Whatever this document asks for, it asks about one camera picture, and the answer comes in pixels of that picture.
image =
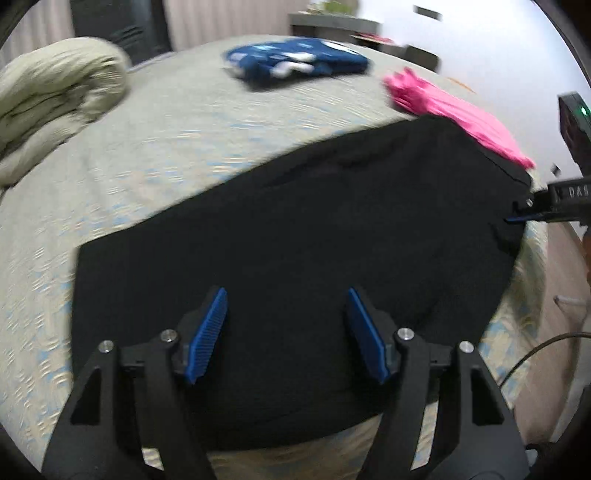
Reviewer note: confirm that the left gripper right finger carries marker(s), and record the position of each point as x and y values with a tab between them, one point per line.
476	436

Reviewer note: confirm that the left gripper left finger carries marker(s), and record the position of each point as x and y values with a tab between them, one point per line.
97	434

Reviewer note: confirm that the patterned beige blue bedspread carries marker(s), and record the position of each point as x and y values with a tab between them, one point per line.
185	125

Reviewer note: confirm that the black pants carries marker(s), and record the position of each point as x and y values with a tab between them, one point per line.
414	213

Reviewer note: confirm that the blue white folded garment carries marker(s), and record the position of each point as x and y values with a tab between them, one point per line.
263	64

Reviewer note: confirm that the dark wooden wardrobe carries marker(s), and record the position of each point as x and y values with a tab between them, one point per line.
136	26

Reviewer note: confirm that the rolled beige striped blanket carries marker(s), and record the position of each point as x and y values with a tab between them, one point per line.
50	94

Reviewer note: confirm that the pink folded garment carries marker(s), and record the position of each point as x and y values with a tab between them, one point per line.
420	97

